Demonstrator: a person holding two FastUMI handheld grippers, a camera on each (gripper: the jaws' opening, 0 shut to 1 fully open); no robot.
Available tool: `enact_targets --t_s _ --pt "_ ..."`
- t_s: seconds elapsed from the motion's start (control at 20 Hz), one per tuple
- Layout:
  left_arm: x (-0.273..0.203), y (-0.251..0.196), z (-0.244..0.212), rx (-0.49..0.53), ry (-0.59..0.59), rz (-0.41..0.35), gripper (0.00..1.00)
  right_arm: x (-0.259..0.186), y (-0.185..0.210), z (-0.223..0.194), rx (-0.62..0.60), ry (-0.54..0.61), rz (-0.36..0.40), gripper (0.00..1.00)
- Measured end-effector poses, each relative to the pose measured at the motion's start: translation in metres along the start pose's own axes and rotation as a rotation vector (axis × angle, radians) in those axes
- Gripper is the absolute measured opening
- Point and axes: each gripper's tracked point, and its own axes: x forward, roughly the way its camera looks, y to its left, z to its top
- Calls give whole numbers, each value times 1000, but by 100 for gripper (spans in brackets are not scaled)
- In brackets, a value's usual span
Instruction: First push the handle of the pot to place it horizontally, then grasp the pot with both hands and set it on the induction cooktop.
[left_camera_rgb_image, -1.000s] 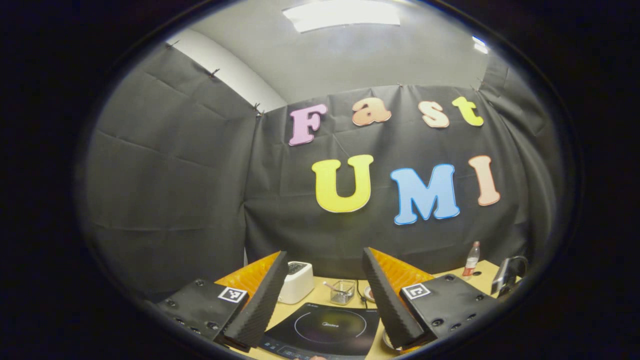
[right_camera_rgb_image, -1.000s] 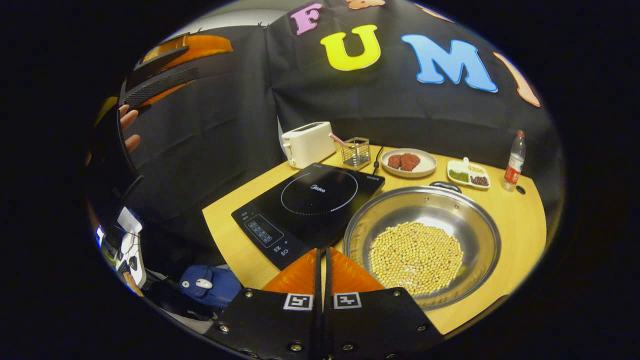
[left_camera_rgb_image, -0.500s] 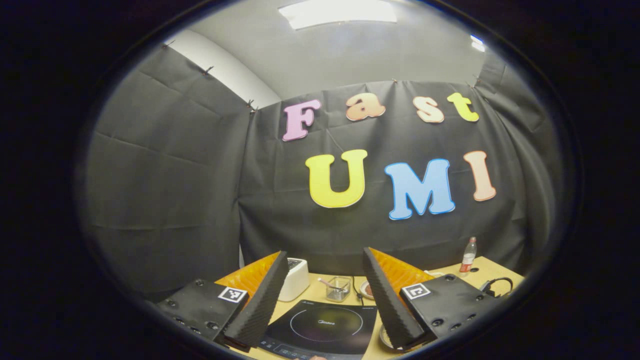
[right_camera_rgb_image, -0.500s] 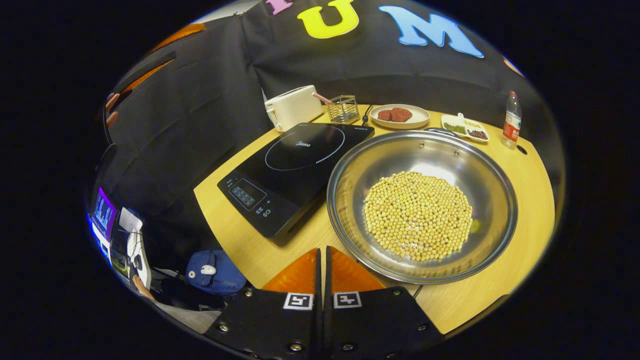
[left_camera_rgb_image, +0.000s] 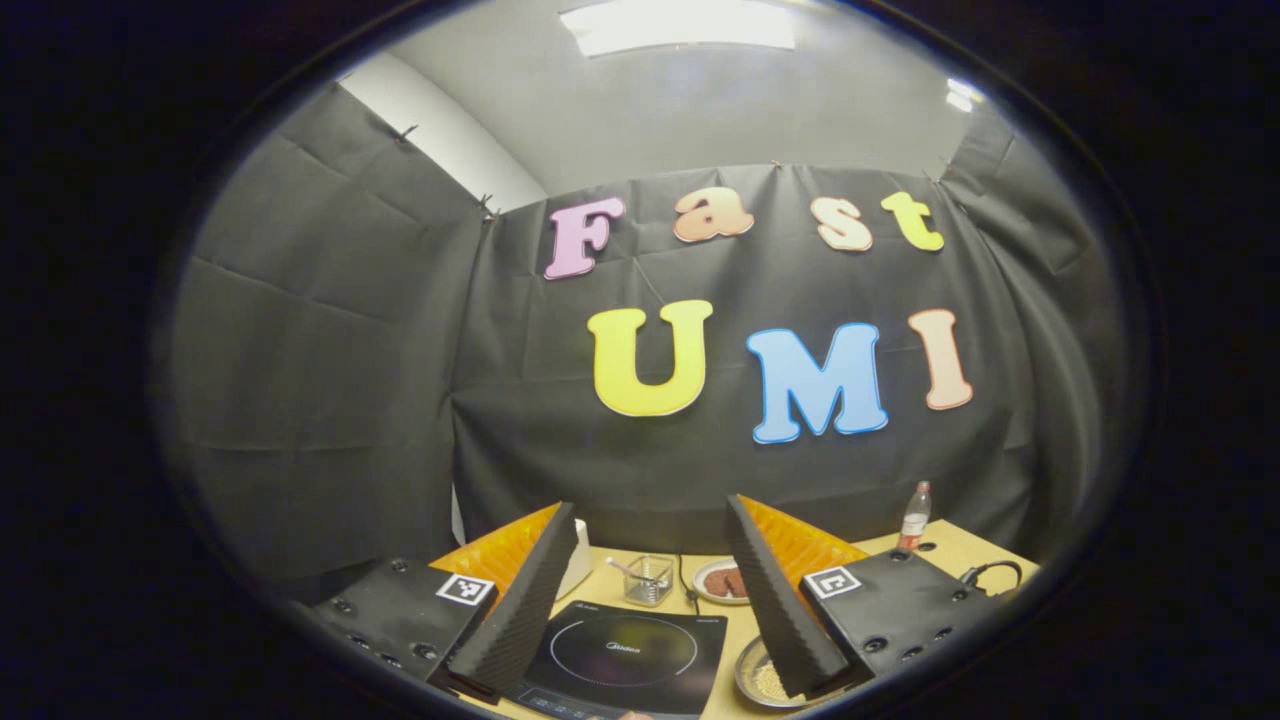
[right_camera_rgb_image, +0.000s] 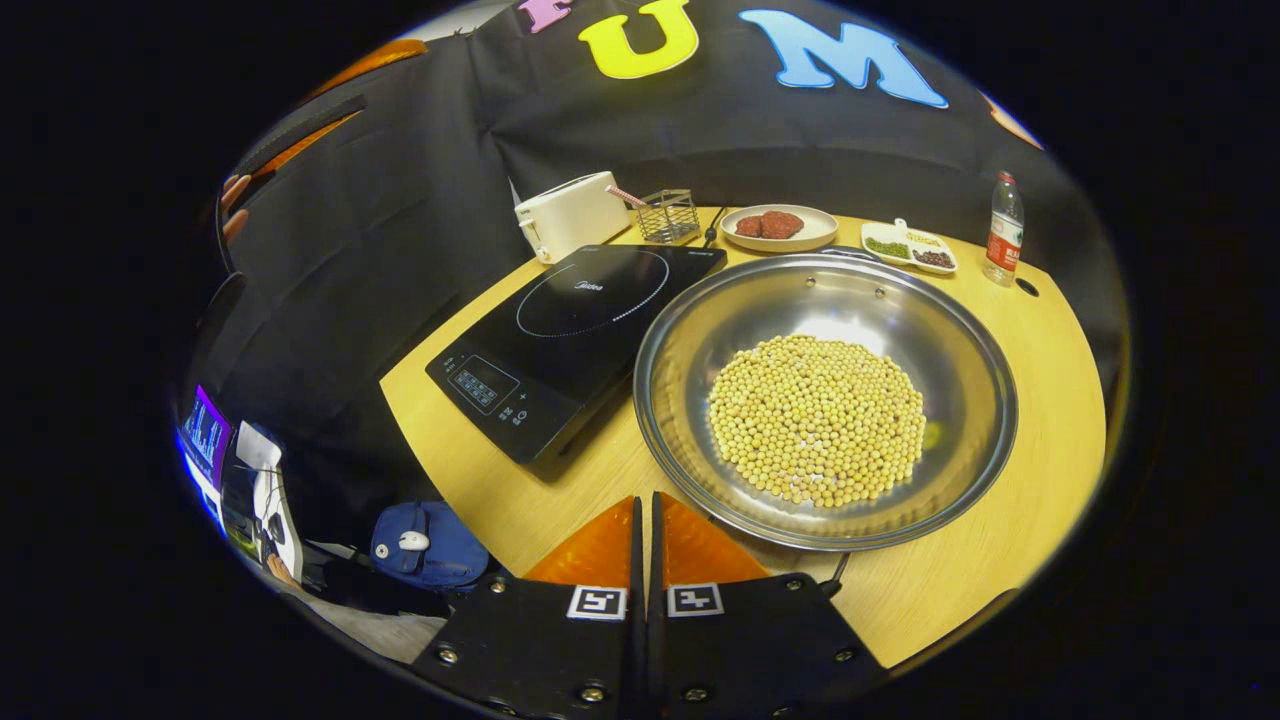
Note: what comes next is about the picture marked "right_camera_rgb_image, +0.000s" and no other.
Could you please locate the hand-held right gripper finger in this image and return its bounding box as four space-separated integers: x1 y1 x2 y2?
648 490 891 720
410 495 646 720

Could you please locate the stainless steel pot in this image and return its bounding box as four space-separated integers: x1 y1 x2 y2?
632 246 1021 601

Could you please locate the black induction cooktop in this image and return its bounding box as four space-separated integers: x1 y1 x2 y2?
425 243 729 467

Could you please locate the black backdrop cloth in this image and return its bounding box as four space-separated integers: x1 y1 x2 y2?
185 0 1131 561

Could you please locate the blue bag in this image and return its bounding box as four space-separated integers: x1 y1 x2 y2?
370 500 491 589

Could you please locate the pile of yellow soybeans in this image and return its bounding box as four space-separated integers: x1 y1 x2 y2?
706 334 929 509

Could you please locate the white toaster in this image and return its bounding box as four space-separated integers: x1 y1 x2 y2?
513 170 633 265

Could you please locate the lit computer screen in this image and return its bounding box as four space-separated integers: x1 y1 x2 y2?
178 385 236 521

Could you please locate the red raw meat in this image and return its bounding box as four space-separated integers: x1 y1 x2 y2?
734 210 805 240

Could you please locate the round white plate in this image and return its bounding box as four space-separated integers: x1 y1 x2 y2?
719 204 841 253

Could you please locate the white divided dish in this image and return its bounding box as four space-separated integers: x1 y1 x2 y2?
861 218 959 277

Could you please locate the clear bottle with red label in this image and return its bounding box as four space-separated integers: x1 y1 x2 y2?
982 171 1026 288

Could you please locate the metal wire basket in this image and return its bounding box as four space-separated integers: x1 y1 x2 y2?
636 188 701 245

